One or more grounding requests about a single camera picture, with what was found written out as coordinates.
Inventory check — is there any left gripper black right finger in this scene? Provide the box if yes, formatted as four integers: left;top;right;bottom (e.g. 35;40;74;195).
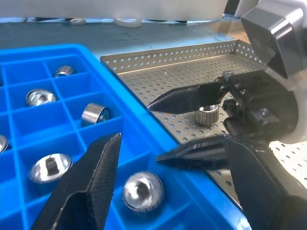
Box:
222;134;307;230

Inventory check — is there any white plastic ring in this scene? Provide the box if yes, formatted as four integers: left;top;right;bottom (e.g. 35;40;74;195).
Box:
113;17;142;28

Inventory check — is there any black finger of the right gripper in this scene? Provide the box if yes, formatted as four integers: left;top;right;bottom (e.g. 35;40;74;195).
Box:
155;136;233;172
147;80;227;115

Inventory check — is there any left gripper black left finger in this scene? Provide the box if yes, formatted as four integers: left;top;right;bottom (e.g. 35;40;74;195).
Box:
30;133;122;230

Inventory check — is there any large white backdrop board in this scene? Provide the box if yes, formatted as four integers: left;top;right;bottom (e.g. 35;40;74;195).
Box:
0;0;226;20

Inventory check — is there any blue plastic compartment tray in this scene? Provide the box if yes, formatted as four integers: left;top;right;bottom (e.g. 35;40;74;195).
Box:
0;43;255;230

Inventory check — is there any small metal roller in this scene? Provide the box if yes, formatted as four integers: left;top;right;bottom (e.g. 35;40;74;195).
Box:
81;103;111;127
52;65;78;78
28;153;74;185
194;103;220;126
0;134;10;153
25;88;58;107
121;170;165;214

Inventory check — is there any perforated steel tray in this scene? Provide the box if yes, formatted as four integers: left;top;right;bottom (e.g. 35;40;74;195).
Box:
100;39;307;211

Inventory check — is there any blue plastic table cover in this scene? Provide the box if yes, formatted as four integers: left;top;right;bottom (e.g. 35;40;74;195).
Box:
0;16;250;60

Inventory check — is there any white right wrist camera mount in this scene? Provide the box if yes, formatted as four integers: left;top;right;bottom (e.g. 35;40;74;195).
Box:
234;0;307;146

